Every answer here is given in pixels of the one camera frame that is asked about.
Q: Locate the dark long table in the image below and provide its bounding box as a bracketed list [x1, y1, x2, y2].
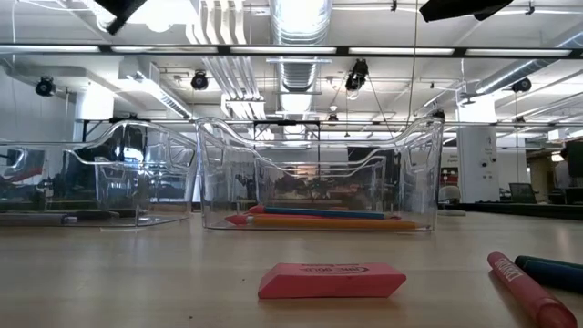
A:
[439, 201, 583, 222]

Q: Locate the grey pen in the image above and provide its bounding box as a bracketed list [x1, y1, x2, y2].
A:
[0, 212, 79, 228]

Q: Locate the dark green crayon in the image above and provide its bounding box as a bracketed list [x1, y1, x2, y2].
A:
[514, 253, 583, 271]

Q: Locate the black monitor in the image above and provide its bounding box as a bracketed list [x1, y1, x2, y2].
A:
[566, 139, 583, 179]

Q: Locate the black office chair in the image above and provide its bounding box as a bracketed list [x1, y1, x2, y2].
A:
[508, 181, 537, 205]

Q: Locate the orange pencil pink eraser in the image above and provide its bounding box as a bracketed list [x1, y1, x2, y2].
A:
[225, 212, 420, 231]

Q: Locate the black frame rig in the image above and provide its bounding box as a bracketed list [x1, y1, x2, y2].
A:
[251, 119, 322, 142]

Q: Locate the black pen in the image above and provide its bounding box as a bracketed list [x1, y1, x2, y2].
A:
[63, 208, 138, 221]

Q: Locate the silver round duct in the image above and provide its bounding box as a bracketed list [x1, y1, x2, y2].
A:
[268, 0, 333, 115]

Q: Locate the red marker pen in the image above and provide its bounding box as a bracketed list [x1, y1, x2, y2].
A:
[486, 251, 578, 328]

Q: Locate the white column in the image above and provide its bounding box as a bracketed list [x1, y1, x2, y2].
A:
[456, 95, 498, 205]

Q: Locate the person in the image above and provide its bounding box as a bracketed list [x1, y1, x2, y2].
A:
[554, 146, 571, 190]

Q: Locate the black ceiling cord reel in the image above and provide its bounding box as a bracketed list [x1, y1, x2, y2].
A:
[510, 77, 533, 95]
[189, 70, 210, 91]
[35, 76, 57, 98]
[344, 58, 370, 92]

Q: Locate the blue pencil pink eraser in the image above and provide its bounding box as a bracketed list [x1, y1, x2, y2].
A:
[245, 204, 403, 220]

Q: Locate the white rectangular air duct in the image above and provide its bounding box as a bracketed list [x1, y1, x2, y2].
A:
[116, 56, 195, 120]

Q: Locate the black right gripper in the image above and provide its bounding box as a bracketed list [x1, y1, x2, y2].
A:
[418, 0, 516, 23]

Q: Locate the clear plastic bin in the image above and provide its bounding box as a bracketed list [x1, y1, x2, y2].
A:
[0, 118, 199, 229]
[194, 116, 445, 233]
[70, 149, 201, 215]
[253, 154, 388, 215]

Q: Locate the dark blue marker pen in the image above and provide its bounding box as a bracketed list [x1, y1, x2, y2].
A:
[522, 259, 583, 295]

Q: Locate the grey round duct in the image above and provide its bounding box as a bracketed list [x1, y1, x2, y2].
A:
[459, 26, 583, 107]

